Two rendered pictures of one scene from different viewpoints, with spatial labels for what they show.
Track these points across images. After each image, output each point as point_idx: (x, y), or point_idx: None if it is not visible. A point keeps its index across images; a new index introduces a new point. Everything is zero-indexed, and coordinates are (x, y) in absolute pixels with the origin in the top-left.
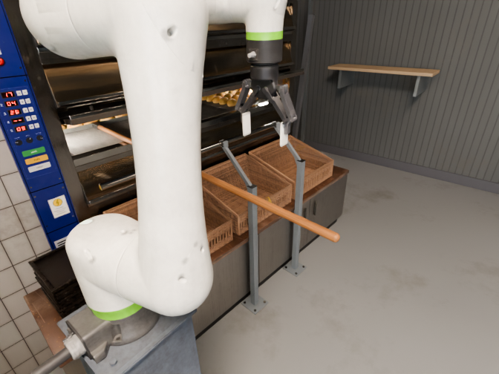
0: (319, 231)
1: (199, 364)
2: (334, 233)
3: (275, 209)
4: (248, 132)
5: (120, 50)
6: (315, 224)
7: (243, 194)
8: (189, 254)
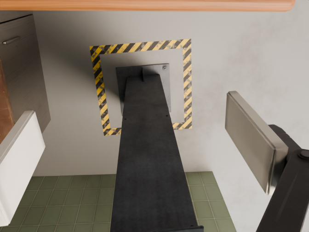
0: (255, 11)
1: (184, 174)
2: (287, 3)
3: (137, 9)
4: (36, 130)
5: None
6: (244, 2)
7: (30, 7)
8: None
